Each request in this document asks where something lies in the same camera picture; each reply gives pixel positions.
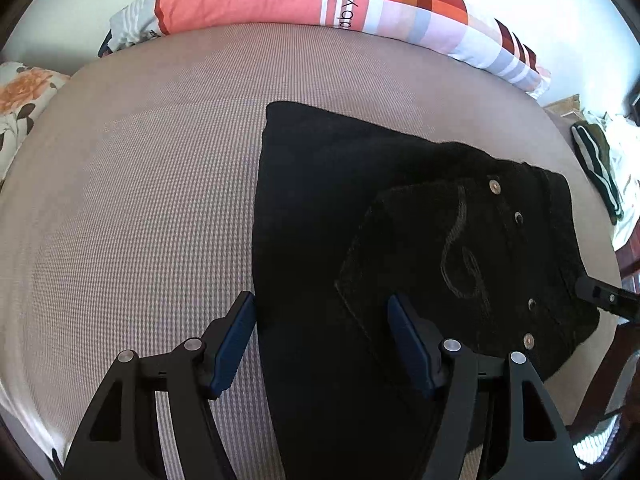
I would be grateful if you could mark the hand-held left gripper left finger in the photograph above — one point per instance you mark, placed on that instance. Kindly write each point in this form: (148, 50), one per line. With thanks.
(234, 347)

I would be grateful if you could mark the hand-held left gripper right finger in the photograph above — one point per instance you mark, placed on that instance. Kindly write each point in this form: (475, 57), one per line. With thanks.
(411, 347)

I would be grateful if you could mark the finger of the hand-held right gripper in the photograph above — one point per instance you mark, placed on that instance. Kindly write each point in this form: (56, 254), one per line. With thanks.
(607, 297)

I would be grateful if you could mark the black pants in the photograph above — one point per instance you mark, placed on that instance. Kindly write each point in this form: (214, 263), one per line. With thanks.
(325, 210)

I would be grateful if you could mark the green striped garment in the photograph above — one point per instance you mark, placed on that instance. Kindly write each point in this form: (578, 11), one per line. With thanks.
(592, 155)

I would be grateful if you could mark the beige woven bed mat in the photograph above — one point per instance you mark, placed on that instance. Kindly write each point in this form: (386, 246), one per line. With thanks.
(150, 185)

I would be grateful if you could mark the floral pillow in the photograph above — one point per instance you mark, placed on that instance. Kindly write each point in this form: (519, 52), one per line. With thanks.
(25, 92)

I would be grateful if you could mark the pink checkered pillow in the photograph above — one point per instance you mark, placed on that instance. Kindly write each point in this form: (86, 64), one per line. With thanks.
(240, 0)

